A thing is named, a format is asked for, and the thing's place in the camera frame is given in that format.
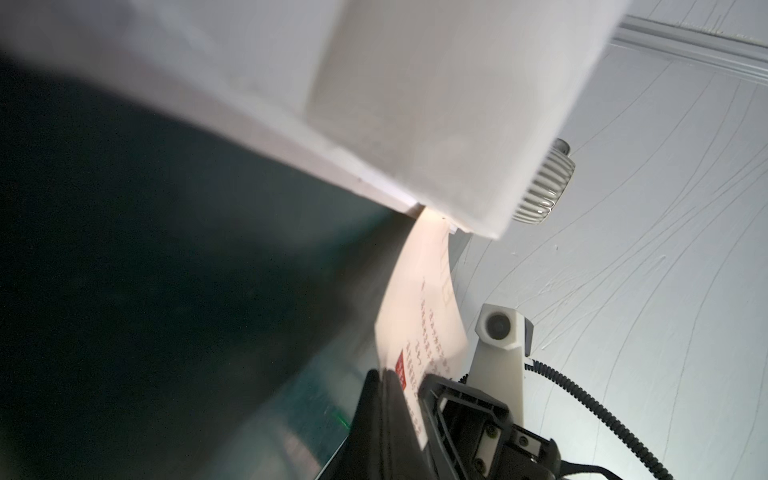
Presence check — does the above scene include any pale pink photo card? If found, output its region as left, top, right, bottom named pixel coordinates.
left=375, top=209, right=467, bottom=448

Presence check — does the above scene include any right black corrugated cable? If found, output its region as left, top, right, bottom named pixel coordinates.
left=458, top=358, right=674, bottom=480

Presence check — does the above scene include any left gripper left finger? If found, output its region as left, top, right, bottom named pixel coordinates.
left=318, top=370, right=380, bottom=480

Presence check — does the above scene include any white photo album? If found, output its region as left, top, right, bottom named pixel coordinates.
left=1, top=1, right=628, bottom=239

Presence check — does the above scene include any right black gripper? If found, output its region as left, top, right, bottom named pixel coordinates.
left=418, top=374, right=562, bottom=480

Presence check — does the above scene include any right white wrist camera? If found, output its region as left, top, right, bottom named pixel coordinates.
left=467, top=304, right=534, bottom=426

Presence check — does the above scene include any ribbed grey ceramic teapot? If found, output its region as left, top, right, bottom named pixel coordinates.
left=513, top=138, right=576, bottom=225

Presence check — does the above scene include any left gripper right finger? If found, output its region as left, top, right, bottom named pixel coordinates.
left=380, top=370, right=434, bottom=480

